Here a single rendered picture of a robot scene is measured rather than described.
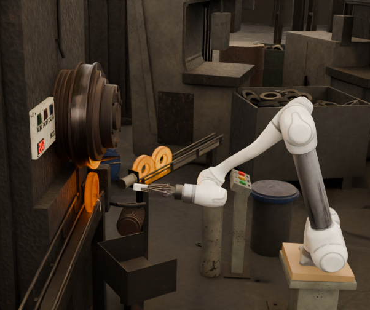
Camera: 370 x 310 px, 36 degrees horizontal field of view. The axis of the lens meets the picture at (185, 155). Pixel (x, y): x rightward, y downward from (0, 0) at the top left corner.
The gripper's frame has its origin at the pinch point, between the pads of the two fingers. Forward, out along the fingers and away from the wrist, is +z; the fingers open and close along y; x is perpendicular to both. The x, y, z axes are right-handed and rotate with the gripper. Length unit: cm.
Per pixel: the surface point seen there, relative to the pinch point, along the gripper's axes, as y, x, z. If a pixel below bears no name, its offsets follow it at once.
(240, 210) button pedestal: 52, -27, -55
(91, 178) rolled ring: -14.7, 7.5, 21.2
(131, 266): -52, -14, -4
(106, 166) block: 10.9, 4.4, 19.2
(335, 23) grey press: 353, 69, -155
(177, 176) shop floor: 220, -72, -12
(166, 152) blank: 51, 3, -8
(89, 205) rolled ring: -19.7, -4.0, 20.6
